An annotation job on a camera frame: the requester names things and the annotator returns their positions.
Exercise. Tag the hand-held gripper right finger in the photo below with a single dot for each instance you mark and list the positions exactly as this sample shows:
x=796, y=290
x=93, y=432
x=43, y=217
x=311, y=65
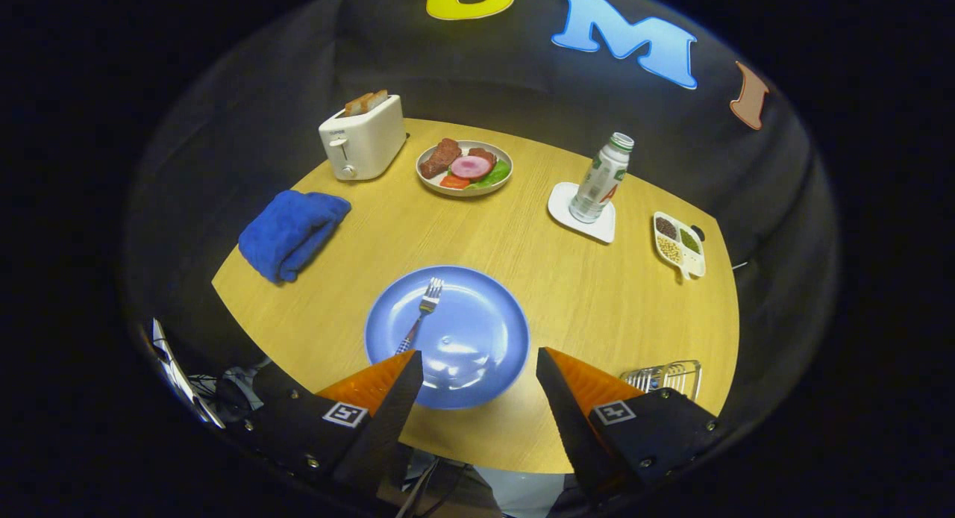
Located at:
x=571, y=428

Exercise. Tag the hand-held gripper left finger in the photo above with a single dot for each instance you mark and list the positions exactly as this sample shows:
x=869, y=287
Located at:
x=388, y=428

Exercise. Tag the blue round plate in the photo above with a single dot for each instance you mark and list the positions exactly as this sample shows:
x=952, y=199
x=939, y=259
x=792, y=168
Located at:
x=477, y=316

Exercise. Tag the white divided bean dish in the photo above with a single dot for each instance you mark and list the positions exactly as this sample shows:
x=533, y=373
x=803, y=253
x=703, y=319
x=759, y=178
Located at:
x=692, y=264

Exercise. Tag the blue folded towel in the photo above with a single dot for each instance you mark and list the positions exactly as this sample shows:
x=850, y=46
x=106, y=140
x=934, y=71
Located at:
x=291, y=231

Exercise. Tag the white square coaster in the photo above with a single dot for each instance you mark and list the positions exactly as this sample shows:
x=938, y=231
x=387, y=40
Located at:
x=559, y=208

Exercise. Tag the white plastic bottle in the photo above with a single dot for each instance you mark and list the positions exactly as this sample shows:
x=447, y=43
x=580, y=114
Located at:
x=597, y=186

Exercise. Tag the white oval food plate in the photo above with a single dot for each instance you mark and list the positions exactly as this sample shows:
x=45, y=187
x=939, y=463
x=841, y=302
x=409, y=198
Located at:
x=462, y=192

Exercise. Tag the red tomato slice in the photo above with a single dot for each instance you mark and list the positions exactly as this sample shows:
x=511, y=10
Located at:
x=453, y=181

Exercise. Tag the green lettuce leaf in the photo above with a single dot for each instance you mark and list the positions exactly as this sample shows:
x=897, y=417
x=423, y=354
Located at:
x=496, y=175

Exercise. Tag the pink ham slice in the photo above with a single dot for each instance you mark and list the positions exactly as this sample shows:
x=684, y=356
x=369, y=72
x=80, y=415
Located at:
x=470, y=167

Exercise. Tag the large brown meat slice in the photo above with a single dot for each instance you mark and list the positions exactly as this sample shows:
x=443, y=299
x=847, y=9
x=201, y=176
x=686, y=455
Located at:
x=440, y=158

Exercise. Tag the small brown meat slice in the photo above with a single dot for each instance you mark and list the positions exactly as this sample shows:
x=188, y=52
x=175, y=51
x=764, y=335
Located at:
x=485, y=154

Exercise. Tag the white toaster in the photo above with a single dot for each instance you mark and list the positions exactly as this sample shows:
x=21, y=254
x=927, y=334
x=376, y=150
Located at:
x=365, y=141

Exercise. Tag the toasted bread slice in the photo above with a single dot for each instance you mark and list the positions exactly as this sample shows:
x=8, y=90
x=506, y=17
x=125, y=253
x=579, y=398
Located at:
x=357, y=105
x=377, y=98

